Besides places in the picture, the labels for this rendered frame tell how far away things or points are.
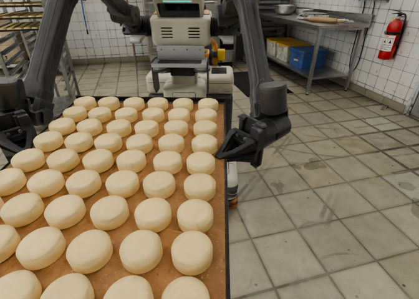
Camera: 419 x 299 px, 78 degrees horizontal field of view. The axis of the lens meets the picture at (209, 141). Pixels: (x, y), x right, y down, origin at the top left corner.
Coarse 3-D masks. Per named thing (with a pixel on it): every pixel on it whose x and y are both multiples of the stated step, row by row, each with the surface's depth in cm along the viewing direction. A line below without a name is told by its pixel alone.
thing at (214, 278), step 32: (160, 128) 57; (192, 128) 57; (64, 192) 41; (96, 192) 41; (0, 224) 36; (32, 224) 36; (128, 224) 36; (224, 224) 36; (64, 256) 32; (224, 256) 32; (96, 288) 29; (160, 288) 29; (224, 288) 29
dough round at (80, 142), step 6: (78, 132) 52; (84, 132) 52; (66, 138) 50; (72, 138) 50; (78, 138) 50; (84, 138) 50; (90, 138) 51; (66, 144) 49; (72, 144) 49; (78, 144) 49; (84, 144) 49; (90, 144) 51; (78, 150) 49; (84, 150) 50
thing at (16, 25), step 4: (12, 24) 241; (16, 24) 241; (20, 24) 242; (24, 24) 241; (28, 24) 245; (32, 24) 241; (36, 24) 251; (40, 24) 242; (0, 28) 218; (4, 28) 218; (8, 28) 218; (12, 28) 220; (16, 28) 220; (20, 28) 221; (24, 28) 222; (28, 28) 223; (32, 28) 224; (36, 28) 224
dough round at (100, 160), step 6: (96, 150) 47; (102, 150) 47; (108, 150) 47; (84, 156) 46; (90, 156) 46; (96, 156) 46; (102, 156) 46; (108, 156) 46; (84, 162) 44; (90, 162) 44; (96, 162) 44; (102, 162) 44; (108, 162) 45; (90, 168) 44; (96, 168) 44; (102, 168) 44; (108, 168) 45
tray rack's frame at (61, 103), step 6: (0, 0) 249; (66, 42) 285; (18, 48) 272; (66, 48) 287; (24, 66) 281; (72, 66) 298; (72, 72) 301; (54, 84) 302; (78, 90) 312; (60, 96) 310; (66, 96) 310; (54, 102) 293; (60, 102) 293; (66, 102) 293; (54, 108) 279; (60, 108) 279; (66, 108) 279; (54, 114) 265
